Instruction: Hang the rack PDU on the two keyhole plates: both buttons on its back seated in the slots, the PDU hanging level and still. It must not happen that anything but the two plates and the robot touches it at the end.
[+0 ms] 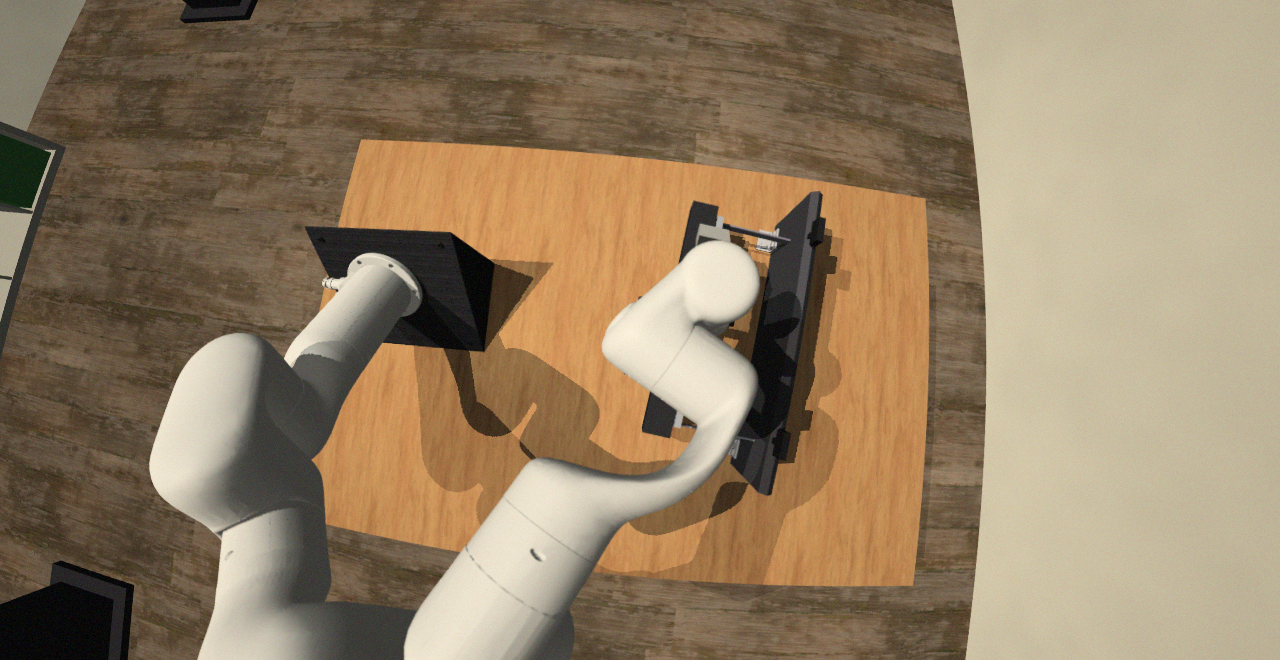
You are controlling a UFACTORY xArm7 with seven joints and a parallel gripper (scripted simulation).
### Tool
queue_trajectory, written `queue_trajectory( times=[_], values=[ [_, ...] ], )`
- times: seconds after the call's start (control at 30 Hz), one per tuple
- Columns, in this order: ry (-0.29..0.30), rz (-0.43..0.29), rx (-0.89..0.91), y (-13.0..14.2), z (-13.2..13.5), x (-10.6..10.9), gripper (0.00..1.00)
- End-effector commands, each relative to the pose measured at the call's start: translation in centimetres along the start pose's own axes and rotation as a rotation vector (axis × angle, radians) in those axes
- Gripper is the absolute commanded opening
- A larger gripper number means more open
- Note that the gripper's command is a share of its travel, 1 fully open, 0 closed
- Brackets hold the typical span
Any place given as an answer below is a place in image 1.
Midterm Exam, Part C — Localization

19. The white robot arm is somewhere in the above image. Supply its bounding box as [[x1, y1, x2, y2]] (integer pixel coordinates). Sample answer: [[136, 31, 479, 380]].
[[148, 224, 760, 660]]

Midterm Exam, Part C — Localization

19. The black flat rectangular panel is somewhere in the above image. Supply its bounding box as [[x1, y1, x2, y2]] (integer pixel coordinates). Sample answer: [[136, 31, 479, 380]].
[[730, 191, 823, 496]]

